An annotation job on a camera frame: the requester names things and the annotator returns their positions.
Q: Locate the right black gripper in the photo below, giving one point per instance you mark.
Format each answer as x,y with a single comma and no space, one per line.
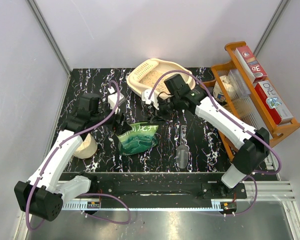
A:
161,115

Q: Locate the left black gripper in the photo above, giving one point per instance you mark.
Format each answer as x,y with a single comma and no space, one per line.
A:
121,127

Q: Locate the green litter bag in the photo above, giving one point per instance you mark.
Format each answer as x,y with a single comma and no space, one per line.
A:
140,138

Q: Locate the clear plastic scoop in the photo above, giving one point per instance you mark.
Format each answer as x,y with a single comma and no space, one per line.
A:
182,151

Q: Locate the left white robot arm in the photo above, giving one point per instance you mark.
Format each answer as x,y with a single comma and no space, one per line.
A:
41,195

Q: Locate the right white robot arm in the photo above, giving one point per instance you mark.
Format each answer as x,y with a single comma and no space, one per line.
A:
252,144

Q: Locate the beige litter box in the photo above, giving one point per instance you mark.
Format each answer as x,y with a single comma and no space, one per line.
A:
147,73

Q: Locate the clear acrylic box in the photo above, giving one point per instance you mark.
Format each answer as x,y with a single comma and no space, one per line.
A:
239,84

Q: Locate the red box 3b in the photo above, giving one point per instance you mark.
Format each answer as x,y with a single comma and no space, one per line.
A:
250,64

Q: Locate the red white box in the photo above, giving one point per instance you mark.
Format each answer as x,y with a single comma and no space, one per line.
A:
273,103

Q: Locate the orange wooden rack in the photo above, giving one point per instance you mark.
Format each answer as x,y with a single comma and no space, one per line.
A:
277,132

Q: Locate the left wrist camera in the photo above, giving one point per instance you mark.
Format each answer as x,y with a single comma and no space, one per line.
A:
114,99

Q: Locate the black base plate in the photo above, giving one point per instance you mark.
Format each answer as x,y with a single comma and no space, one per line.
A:
154,191

